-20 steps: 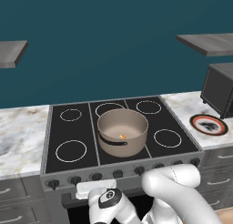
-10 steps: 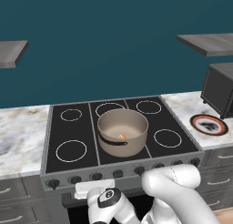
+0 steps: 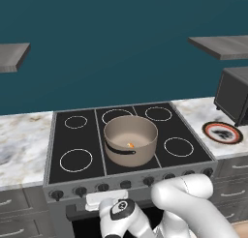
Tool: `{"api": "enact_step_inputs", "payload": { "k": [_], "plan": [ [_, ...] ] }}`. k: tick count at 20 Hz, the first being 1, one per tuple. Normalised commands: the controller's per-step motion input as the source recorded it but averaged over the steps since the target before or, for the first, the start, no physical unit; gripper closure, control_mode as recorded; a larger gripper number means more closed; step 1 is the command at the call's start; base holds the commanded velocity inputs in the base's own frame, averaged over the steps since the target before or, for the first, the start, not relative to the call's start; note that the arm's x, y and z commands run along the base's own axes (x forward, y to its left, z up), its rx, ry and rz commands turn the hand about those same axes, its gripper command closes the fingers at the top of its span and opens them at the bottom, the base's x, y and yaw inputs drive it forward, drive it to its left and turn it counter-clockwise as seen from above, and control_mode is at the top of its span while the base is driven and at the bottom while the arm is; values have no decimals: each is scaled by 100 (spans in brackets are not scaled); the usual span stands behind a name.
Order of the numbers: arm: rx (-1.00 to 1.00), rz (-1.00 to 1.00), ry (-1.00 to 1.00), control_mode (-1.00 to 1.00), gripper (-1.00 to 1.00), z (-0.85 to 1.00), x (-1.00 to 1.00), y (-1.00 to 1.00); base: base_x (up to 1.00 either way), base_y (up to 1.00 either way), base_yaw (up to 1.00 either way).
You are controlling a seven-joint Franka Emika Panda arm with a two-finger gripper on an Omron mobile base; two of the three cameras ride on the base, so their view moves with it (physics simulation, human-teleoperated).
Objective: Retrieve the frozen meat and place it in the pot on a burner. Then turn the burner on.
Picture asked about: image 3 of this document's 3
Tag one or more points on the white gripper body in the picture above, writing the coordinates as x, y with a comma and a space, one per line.
106, 195

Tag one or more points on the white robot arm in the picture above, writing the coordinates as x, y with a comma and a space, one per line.
190, 203

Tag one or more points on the black stove knob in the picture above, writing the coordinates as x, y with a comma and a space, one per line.
80, 191
169, 176
103, 187
125, 184
208, 171
148, 180
57, 194
189, 172

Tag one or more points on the black oven door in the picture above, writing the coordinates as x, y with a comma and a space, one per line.
84, 224

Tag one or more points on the small orange food piece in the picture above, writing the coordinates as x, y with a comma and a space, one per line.
130, 145

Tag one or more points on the grey drawer front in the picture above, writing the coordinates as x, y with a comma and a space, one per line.
237, 209
234, 172
29, 224
231, 186
17, 200

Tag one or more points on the round plate with red rim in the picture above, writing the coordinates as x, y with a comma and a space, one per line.
223, 132

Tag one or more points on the black microwave oven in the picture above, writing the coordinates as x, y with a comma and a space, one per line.
232, 95

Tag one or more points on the black hob with grey frame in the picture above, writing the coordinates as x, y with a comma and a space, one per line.
80, 142

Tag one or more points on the grey wall shelf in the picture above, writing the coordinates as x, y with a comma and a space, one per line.
11, 56
226, 46

